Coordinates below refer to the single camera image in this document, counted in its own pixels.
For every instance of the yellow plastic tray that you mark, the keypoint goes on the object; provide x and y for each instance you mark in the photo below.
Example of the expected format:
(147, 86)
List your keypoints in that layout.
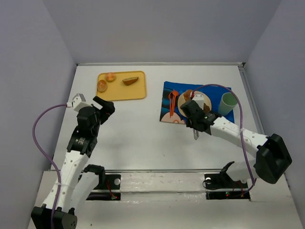
(117, 91)

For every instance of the brown bread wedge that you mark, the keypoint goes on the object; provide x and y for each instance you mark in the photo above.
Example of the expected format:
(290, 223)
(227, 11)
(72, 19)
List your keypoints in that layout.
(129, 81)

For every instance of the green plastic cup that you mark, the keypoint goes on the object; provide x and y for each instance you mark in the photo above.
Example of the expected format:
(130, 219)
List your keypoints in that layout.
(227, 104)

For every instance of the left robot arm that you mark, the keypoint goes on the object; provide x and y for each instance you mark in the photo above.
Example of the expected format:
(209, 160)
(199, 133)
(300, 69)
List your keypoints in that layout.
(76, 178)

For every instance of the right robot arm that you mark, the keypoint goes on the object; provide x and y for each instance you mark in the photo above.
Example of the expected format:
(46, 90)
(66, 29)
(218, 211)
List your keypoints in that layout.
(270, 155)

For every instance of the metal serving tongs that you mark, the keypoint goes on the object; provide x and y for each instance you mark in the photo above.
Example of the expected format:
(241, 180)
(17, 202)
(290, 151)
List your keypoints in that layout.
(195, 134)

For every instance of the brown chocolate croissant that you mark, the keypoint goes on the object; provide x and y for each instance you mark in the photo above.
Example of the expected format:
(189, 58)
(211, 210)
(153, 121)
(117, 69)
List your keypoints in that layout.
(206, 108)

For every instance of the orange plastic fork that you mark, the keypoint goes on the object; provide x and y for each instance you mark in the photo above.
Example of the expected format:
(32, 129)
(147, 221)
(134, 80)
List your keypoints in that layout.
(175, 94)

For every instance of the blue printed placemat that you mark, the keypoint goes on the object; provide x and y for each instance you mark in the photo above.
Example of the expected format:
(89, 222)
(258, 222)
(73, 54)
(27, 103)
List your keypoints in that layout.
(213, 92)

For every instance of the orange plastic spoon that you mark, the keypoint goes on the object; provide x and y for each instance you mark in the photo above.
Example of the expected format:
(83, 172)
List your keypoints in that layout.
(170, 97)

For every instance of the beige patterned plate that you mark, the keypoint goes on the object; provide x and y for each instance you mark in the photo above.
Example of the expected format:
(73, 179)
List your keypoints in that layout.
(181, 101)

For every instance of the small brown bread roll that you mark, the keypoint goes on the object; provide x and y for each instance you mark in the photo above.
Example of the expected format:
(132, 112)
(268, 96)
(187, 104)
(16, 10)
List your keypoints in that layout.
(188, 95)

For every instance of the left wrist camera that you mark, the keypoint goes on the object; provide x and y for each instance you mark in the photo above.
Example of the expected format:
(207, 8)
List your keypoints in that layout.
(78, 102)

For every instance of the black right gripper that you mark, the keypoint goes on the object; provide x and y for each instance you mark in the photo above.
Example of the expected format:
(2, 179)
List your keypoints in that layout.
(195, 122)

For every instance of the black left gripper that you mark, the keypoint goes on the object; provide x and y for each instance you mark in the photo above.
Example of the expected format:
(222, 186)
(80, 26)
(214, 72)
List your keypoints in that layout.
(105, 108)

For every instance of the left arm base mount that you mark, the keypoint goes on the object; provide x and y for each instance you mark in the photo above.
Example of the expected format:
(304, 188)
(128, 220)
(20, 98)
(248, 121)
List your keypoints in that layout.
(108, 187)

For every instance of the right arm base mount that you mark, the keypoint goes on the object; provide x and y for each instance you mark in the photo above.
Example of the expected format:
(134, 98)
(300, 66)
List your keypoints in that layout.
(219, 186)

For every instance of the sugared round bun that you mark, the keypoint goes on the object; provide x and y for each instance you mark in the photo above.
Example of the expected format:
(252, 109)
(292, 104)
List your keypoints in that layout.
(102, 86)

